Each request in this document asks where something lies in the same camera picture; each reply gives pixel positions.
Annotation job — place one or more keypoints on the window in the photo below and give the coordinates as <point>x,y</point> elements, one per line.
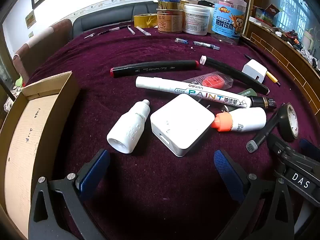
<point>295,0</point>

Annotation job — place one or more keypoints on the brown chair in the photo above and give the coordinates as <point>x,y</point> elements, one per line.
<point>37,50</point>

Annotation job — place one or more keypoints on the short clear pen piece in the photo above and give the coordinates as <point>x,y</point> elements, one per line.
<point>182,40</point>

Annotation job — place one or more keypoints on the black marker with white cap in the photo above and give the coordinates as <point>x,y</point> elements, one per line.
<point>232,72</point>

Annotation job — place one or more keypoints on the white dropper bottle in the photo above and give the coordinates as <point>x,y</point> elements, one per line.
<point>128,130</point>

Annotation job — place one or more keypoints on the black marker with grey cap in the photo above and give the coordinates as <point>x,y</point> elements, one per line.
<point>262,136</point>

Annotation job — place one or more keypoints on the cardboard box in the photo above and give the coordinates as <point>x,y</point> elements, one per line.
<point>22,135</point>

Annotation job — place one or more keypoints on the green toy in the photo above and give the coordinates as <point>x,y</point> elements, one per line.
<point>19,81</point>

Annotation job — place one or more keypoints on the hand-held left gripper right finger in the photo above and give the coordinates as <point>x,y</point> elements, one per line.
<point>227,175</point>

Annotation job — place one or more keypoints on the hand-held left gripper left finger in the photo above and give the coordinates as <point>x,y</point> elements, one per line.
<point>96,171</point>

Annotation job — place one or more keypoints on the clear blue pen with clip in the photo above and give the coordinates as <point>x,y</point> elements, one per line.
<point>206,45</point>

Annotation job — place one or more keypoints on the colourful box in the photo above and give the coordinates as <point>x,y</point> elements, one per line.
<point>265,15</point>

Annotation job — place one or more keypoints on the white bottle with orange cap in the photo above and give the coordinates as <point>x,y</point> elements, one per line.
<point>247,120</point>

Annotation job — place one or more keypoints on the red item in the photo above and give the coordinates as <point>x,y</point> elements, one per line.
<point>212,80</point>

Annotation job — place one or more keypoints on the white square charger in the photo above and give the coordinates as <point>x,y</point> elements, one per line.
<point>178,122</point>

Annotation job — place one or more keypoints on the wooden cabinet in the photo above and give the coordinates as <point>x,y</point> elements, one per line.
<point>287,57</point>

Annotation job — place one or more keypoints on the black leather sofa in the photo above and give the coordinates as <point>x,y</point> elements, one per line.
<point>105,17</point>

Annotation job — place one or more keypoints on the silver pens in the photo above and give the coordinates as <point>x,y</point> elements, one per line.
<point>143,31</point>

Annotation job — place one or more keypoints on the yellow tape roll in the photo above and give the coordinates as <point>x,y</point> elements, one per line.
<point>145,20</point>

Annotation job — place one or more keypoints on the white wall adapter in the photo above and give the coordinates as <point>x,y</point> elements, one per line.
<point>253,70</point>

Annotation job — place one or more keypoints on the clear jar with blue label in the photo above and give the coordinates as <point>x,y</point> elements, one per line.
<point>228,20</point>

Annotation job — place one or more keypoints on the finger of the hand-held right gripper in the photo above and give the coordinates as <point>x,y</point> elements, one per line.
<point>277,145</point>
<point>310,146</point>

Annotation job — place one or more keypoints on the white paint marker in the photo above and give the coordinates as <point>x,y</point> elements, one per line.
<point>175,87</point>

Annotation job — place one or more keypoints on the yellow pencil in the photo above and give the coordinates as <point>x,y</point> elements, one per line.
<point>272,78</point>

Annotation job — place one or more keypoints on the black marker with red ends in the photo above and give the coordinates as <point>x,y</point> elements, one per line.
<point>155,68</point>

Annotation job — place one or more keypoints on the black tape roll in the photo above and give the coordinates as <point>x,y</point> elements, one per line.
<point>283,125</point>

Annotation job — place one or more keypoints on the maroon velvet tablecloth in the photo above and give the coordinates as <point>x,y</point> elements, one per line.
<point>150,192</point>

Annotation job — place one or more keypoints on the white plastic tub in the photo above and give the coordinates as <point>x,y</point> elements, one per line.
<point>196,20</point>

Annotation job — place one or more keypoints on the silver pen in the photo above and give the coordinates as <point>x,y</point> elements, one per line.
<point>131,30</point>

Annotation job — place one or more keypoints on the black pen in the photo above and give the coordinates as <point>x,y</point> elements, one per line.
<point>112,30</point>

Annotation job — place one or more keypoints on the patterned cloth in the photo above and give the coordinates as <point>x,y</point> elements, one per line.
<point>12,97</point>

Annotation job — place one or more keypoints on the black tube with gold band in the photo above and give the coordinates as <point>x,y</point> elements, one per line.
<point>260,102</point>

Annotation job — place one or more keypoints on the metal nail clipper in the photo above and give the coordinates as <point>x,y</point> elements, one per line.
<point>89,35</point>

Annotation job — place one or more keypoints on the brown jar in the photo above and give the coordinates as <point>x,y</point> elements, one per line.
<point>170,22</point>

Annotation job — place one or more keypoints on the wall sticker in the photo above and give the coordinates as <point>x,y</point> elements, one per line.
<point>30,18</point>

